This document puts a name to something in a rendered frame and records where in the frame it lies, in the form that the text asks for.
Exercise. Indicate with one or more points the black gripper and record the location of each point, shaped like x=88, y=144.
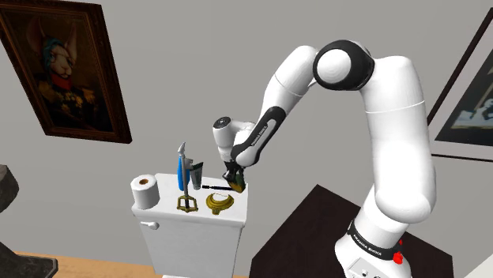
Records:
x=231, y=170

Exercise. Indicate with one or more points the green and yellow object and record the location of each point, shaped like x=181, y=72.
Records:
x=239, y=184

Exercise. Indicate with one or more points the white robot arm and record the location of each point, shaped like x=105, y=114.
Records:
x=393, y=154

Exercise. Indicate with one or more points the black pen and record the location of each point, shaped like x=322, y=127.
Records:
x=215, y=187

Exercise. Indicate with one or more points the gold round ornament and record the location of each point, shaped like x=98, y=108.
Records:
x=219, y=203

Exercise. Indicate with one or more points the grey tube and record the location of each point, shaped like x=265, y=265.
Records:
x=197, y=177

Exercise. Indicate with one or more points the white toilet paper roll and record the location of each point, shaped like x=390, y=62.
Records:
x=146, y=194

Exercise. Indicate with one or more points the dark robot stand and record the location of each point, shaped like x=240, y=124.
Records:
x=304, y=238

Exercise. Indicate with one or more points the framed cat portrait picture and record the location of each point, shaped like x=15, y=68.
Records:
x=61, y=69

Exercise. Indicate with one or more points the dark grey stone furniture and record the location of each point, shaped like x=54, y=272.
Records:
x=23, y=267

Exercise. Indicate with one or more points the black framed wall picture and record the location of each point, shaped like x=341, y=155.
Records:
x=470, y=115

